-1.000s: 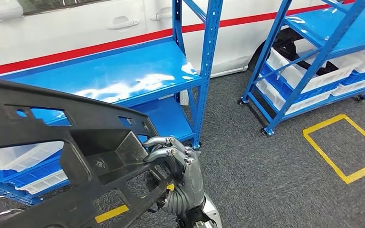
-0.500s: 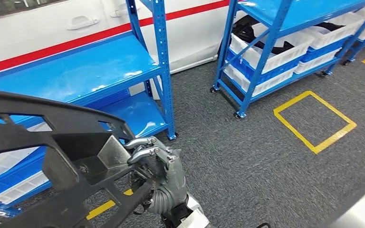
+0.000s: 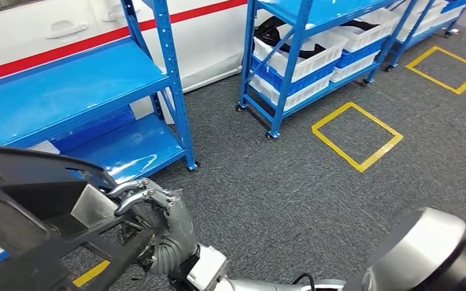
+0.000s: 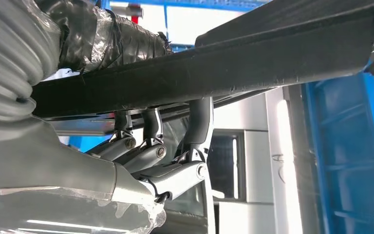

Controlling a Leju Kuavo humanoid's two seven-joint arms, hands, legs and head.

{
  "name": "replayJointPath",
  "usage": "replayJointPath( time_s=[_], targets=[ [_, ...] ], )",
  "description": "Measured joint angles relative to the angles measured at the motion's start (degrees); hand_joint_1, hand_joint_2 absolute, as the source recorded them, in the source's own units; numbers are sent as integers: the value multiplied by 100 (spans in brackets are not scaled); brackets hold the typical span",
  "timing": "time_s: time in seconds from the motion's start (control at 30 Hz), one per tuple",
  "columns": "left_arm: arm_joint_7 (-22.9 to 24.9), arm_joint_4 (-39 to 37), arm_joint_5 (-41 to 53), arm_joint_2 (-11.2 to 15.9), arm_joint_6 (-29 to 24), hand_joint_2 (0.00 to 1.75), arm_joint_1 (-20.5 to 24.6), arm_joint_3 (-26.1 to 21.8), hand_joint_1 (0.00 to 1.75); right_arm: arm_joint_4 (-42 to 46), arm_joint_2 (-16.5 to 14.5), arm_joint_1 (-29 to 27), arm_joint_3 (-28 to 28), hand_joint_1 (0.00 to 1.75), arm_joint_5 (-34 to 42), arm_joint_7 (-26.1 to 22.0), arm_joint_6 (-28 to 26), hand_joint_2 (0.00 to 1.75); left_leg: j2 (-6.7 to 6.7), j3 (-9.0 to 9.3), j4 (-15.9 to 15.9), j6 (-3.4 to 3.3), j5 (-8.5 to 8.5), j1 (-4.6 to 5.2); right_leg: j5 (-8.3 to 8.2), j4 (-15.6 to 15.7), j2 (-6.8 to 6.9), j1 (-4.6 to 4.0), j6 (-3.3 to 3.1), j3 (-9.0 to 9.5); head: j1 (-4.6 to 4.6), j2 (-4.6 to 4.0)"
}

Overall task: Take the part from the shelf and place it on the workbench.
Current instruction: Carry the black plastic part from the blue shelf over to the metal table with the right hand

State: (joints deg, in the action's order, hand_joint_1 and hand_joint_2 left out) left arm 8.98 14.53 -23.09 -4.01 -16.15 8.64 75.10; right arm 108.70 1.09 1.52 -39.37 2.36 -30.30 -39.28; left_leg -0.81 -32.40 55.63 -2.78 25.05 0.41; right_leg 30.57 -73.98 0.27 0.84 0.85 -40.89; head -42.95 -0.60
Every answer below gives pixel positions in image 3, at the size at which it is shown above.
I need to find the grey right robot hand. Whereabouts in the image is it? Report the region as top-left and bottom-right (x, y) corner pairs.
(106, 178), (200, 259)

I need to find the black plastic plate bracket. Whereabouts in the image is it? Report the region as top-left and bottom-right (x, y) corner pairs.
(0, 144), (155, 291)

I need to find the blue metal shelf rack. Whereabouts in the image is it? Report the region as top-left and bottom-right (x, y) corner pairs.
(0, 0), (200, 279)

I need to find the yellow floor tape square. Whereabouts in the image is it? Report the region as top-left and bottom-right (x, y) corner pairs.
(311, 101), (404, 173)
(405, 45), (466, 96)

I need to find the blue wheeled rack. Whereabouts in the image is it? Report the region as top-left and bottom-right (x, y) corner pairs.
(235, 0), (423, 141)
(385, 0), (466, 73)

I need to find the black plastic parts pile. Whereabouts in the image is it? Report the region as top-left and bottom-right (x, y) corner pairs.
(255, 16), (327, 60)

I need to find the red barrier belt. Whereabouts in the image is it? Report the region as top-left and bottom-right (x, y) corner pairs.
(0, 0), (248, 86)

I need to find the white car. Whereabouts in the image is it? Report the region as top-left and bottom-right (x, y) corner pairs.
(0, 0), (272, 126)

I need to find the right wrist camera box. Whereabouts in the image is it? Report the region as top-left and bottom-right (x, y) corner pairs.
(184, 244), (231, 291)

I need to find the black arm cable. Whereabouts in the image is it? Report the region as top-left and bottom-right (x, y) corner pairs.
(291, 273), (316, 287)

